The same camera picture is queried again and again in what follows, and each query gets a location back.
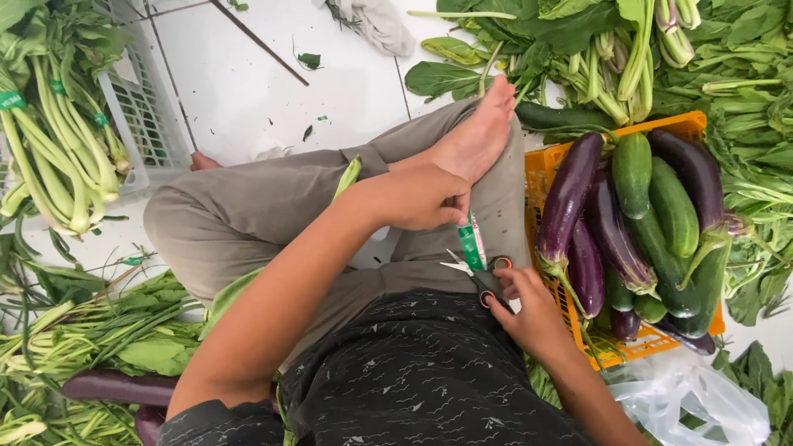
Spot pile of dark spinach leaves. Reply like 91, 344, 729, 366
711, 339, 793, 446

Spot person's dark patterned shirt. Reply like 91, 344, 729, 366
158, 290, 597, 446

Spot person's grey trousers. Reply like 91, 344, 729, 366
144, 98, 532, 372

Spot long glossy eggplant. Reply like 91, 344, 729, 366
134, 405, 169, 446
61, 370, 181, 408

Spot light green vegetable leaf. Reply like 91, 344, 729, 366
198, 155, 364, 339

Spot pile of green cucumbers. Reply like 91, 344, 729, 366
604, 131, 732, 339

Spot thin dark stick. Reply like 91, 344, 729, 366
209, 0, 311, 88

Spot black scissors with orange loops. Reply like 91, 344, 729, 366
440, 249, 515, 311

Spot heap of long-stemmed greens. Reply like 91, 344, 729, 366
0, 204, 209, 446

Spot orange plastic crate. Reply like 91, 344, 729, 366
524, 110, 726, 371

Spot clear plastic bag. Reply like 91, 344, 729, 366
604, 353, 773, 446

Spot heap of leafy green vegetables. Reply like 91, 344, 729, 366
406, 0, 793, 327

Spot green and red tape strip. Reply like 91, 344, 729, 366
457, 211, 488, 272

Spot pile of purple eggplants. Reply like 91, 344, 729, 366
536, 127, 753, 357

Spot person's right hand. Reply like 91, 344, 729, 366
484, 267, 568, 364

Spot white cloth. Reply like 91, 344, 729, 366
313, 0, 417, 58

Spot person's bare foot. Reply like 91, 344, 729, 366
190, 150, 223, 172
387, 76, 517, 187

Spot long dark cucumber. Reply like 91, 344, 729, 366
515, 101, 620, 133

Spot white plastic crate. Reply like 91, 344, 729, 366
0, 0, 193, 234

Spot bundles of light-stemmed greens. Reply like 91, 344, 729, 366
0, 0, 135, 237

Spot person's left hand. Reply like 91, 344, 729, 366
364, 164, 473, 232

